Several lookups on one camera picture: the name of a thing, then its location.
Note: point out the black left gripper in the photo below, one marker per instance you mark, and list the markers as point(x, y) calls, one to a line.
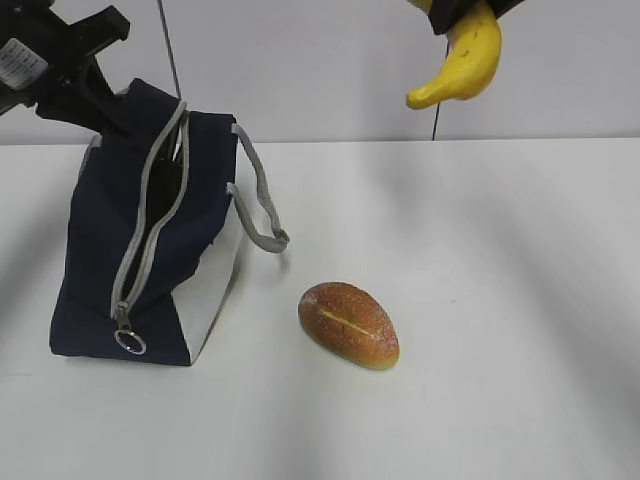
point(51, 65)

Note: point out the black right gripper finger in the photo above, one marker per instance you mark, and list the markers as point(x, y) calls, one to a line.
point(444, 14)

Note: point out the yellow banana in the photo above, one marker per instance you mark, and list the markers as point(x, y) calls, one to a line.
point(475, 41)

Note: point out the navy blue lunch bag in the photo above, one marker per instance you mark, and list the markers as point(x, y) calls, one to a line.
point(156, 221)

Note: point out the brown bread roll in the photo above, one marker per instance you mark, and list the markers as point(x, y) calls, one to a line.
point(347, 321)

